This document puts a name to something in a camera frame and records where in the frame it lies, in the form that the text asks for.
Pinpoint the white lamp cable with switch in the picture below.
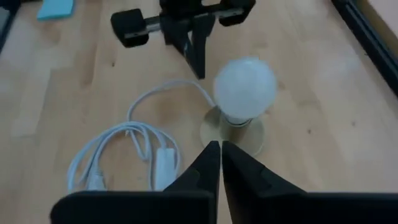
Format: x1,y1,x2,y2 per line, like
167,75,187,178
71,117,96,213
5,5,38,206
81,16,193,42
66,80,218,192

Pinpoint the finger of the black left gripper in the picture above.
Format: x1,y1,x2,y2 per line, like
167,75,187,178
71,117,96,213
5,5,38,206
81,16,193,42
161,17,197,74
191,14,216,79

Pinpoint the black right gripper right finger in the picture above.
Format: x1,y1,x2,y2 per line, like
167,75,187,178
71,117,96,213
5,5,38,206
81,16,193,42
221,140,398,224

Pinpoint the blue sticky note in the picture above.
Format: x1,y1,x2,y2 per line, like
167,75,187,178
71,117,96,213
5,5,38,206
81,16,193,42
36,0,76,22

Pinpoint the brass lamp socket base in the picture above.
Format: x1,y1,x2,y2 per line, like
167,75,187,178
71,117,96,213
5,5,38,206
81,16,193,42
198,105,266,157

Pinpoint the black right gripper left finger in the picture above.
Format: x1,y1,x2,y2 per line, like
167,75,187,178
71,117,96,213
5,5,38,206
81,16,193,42
51,140,221,224

